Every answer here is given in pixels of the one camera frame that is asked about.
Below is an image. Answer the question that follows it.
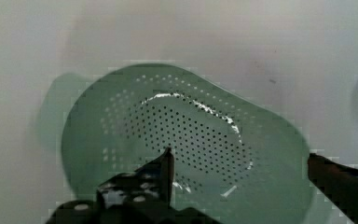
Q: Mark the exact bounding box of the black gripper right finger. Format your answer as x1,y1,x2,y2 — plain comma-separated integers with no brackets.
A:
307,153,358,224

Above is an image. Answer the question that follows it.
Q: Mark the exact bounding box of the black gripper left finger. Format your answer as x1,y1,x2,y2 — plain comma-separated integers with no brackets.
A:
46,147,221,224

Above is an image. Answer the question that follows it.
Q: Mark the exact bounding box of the green perforated strainer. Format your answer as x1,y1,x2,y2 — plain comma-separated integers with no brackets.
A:
36,63,316,224

